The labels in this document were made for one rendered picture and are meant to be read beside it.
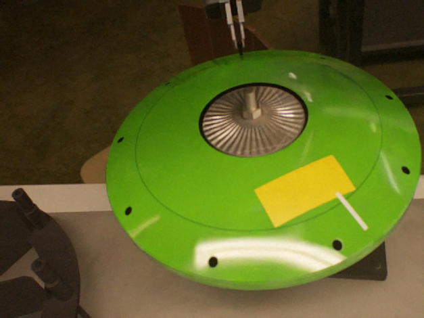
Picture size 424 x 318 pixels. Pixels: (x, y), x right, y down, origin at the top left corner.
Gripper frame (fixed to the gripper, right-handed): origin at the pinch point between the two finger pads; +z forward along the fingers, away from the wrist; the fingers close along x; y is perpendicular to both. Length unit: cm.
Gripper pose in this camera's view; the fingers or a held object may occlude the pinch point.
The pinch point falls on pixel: (240, 47)
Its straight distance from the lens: 54.1
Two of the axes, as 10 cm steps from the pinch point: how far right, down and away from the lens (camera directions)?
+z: 1.4, 9.8, -1.5
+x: -9.8, 1.5, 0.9
